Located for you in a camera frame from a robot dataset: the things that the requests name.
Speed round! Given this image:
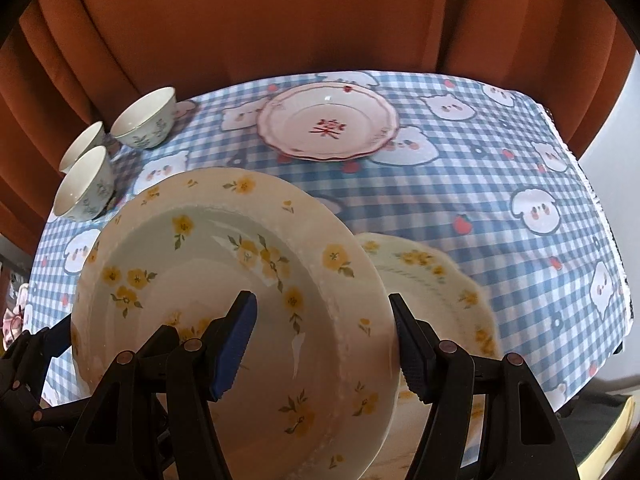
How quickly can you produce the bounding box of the white floral bowl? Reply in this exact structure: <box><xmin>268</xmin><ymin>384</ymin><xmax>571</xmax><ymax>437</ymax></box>
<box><xmin>110</xmin><ymin>86</ymin><xmax>178</xmax><ymax>150</ymax></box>
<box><xmin>52</xmin><ymin>145</ymin><xmax>117</xmax><ymax>222</ymax></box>
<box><xmin>59</xmin><ymin>121</ymin><xmax>107</xmax><ymax>175</ymax></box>

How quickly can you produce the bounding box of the yellow object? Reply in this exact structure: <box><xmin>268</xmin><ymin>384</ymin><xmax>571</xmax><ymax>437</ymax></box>
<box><xmin>575</xmin><ymin>396</ymin><xmax>638</xmax><ymax>480</ymax></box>

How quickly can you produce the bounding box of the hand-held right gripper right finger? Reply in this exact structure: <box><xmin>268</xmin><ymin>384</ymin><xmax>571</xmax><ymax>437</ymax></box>
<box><xmin>389</xmin><ymin>294</ymin><xmax>581</xmax><ymax>480</ymax></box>

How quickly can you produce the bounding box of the large yellow flower plate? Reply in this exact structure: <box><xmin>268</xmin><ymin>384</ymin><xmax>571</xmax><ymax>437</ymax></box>
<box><xmin>70</xmin><ymin>169</ymin><xmax>401</xmax><ymax>480</ymax></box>

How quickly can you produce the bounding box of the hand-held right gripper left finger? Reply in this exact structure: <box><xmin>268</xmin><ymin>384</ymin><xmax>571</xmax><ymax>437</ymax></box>
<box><xmin>65</xmin><ymin>291</ymin><xmax>258</xmax><ymax>480</ymax></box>

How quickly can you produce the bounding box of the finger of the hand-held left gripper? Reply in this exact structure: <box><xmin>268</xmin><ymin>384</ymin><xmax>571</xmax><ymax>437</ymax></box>
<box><xmin>27</xmin><ymin>402</ymin><xmax>98</xmax><ymax>480</ymax></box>
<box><xmin>2</xmin><ymin>316</ymin><xmax>73</xmax><ymax>411</ymax></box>

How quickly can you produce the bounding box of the pink patterned object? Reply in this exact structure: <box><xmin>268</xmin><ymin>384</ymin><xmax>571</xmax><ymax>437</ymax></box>
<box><xmin>0</xmin><ymin>280</ymin><xmax>32</xmax><ymax>351</ymax></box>

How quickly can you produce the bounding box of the scalloped yellow flower plate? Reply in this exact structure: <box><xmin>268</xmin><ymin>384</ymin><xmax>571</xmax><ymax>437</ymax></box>
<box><xmin>356</xmin><ymin>232</ymin><xmax>503</xmax><ymax>431</ymax></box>

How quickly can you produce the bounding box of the blue checked cartoon tablecloth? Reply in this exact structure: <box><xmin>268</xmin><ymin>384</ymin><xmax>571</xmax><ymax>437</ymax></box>
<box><xmin>27</xmin><ymin>69</ymin><xmax>631</xmax><ymax>480</ymax></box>

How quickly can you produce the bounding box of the orange-brown curtain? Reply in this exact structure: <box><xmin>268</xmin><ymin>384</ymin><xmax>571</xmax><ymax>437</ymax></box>
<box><xmin>0</xmin><ymin>0</ymin><xmax>640</xmax><ymax>261</ymax></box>

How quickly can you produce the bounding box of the pink plate with red print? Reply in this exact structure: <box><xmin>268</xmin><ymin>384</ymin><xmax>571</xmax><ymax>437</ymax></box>
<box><xmin>256</xmin><ymin>81</ymin><xmax>401</xmax><ymax>163</ymax></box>

